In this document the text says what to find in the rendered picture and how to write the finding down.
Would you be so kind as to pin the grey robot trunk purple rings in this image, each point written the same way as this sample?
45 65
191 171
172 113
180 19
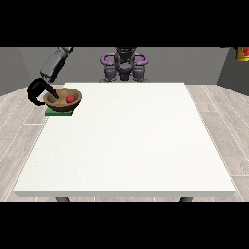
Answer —
123 66

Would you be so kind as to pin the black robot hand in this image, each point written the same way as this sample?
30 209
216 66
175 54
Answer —
234 48
35 90

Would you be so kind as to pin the small red ball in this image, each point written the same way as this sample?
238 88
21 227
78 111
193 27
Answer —
70 98

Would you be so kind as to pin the green square pad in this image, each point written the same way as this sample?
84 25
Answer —
52 112

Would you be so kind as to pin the brown wooden bowl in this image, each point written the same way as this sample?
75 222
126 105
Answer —
61 101

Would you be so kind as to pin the dark table leg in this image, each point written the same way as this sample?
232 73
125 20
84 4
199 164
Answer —
186 199
63 199

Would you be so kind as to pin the yellow cup with melon print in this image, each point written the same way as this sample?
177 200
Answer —
243 54

